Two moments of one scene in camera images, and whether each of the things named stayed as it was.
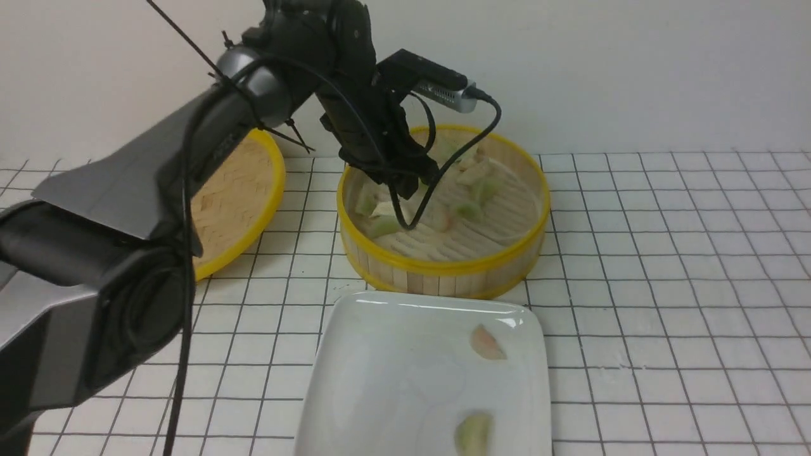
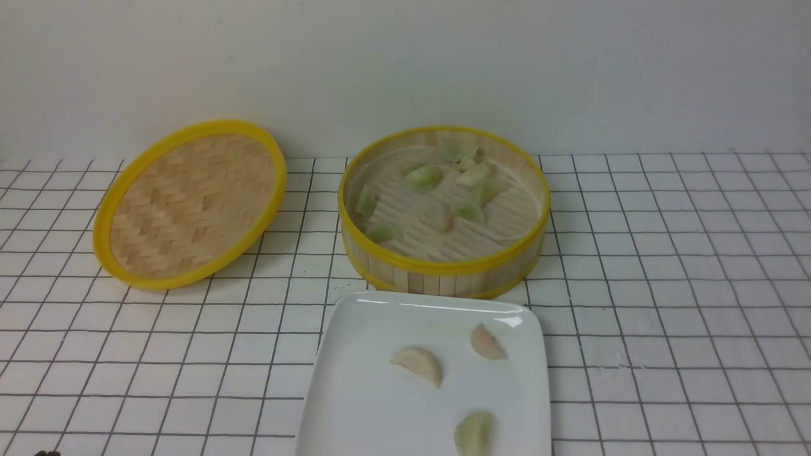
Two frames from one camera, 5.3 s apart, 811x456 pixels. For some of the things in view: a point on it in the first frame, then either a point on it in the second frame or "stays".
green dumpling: [472, 435] stays
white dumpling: [383, 208] → [421, 362]
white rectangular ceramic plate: [395, 372] stays
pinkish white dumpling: [485, 344] stays
